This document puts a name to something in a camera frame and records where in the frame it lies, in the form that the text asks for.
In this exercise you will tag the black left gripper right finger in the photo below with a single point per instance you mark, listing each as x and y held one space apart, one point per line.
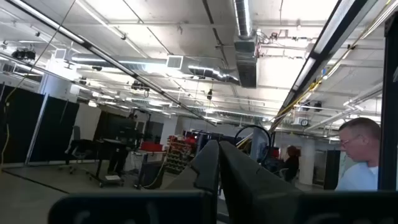
280 208

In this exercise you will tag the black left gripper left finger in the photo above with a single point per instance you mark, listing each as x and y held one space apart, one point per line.
130 208

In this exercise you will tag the person in dark top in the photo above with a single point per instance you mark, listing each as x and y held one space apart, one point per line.
291 165

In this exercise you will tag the white round column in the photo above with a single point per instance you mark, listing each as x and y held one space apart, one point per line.
307 161

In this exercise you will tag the black tall cabinet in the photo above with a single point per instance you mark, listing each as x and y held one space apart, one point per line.
332 171

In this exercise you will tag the red storage bin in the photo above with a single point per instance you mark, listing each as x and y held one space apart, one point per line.
151 147

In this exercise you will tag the parts bin rack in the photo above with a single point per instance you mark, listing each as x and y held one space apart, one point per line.
178 154

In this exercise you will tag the black equipment cart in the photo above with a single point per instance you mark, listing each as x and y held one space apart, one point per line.
121 130

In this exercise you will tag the black office chair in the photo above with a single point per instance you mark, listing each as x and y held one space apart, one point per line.
79 146

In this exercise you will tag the person with glasses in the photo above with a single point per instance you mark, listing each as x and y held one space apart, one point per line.
357 177

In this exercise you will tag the black room divider panel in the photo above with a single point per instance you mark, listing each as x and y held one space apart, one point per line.
18 124
59 130

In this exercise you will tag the long ceiling light fixture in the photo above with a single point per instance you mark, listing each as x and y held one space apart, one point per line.
334 25
62 29

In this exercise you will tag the round wall clock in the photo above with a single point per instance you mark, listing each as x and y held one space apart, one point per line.
304 122

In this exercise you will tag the black ceiling camera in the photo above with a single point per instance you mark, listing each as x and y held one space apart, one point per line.
210 95

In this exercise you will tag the black vertical post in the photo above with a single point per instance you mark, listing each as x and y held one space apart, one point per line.
388 124

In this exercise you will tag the rectangular metal ventilation duct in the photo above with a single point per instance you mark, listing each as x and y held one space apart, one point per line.
245 62

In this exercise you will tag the silver round ventilation duct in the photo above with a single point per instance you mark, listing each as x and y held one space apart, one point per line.
211 73

